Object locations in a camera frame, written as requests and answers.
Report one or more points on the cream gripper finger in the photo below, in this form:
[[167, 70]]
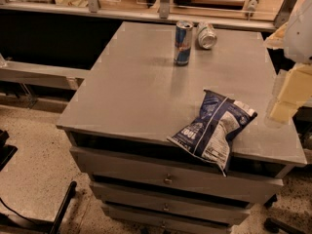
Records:
[[290, 91], [276, 40]]

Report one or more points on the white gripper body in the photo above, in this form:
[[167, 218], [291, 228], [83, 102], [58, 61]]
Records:
[[299, 38]]

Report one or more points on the blue silver redbull can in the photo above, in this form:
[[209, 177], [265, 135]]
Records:
[[183, 41]]

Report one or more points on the blue chip bag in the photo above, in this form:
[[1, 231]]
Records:
[[210, 135]]

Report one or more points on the top cabinet drawer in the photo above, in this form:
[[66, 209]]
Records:
[[166, 173]]

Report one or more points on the cabinet drawer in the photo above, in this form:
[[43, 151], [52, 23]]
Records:
[[168, 203], [166, 173], [165, 221]]

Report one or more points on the grey drawer cabinet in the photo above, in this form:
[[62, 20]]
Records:
[[135, 97]]

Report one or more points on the black chair base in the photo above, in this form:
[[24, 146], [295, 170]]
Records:
[[274, 225]]

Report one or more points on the middle cabinet drawer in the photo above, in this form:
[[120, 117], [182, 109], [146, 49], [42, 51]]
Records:
[[168, 203]]

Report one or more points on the bottom cabinet drawer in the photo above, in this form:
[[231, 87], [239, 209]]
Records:
[[165, 221]]

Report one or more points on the black chair leg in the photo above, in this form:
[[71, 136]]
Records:
[[69, 195]]

